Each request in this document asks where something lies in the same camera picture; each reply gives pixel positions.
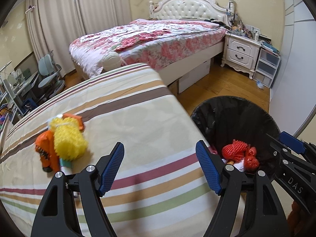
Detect orange foam fruit net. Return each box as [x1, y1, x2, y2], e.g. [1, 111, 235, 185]
[222, 140, 250, 163]

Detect white nightstand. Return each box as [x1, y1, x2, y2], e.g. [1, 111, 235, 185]
[221, 31, 261, 80]

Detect beige curtains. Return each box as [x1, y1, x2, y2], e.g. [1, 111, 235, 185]
[26, 0, 132, 76]

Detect grey blue desk chair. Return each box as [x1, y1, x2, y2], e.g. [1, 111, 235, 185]
[38, 50, 65, 100]

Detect striped bed sheet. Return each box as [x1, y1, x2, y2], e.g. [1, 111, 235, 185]
[1, 64, 218, 236]

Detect floral pink bed quilt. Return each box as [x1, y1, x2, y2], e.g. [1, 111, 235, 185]
[69, 19, 227, 79]

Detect study desk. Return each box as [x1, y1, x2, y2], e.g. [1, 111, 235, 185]
[1, 61, 39, 115]

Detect orange foil snack wrapper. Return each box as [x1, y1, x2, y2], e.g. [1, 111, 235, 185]
[35, 130, 60, 173]

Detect teal white marker pen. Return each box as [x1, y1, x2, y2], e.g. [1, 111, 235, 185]
[59, 158, 72, 168]

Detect orange red plastic bag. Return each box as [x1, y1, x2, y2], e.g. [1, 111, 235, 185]
[244, 147, 259, 171]

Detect yellow foam fruit net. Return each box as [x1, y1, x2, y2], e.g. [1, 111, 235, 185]
[49, 117, 88, 161]

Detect clear plastic drawer unit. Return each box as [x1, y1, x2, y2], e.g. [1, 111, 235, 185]
[253, 46, 281, 88]

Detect white tufted headboard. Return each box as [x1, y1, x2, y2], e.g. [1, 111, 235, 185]
[149, 0, 235, 26]

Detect black lined trash bin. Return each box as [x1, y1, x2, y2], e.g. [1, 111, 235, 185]
[191, 96, 280, 179]

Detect white storage box under bed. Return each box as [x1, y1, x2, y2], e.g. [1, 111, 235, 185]
[178, 59, 212, 93]

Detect white round bedpost knob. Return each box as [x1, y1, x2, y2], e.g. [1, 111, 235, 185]
[102, 51, 122, 72]

